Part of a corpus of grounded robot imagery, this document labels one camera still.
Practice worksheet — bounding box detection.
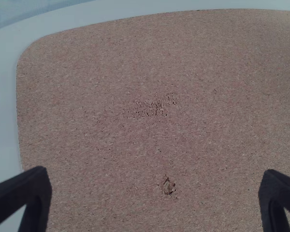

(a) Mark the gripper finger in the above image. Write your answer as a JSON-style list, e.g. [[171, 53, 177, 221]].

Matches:
[[258, 169, 290, 232], [0, 166, 53, 232]]

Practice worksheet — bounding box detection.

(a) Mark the cork mat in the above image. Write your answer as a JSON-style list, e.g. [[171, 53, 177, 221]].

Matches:
[[15, 8, 290, 232]]

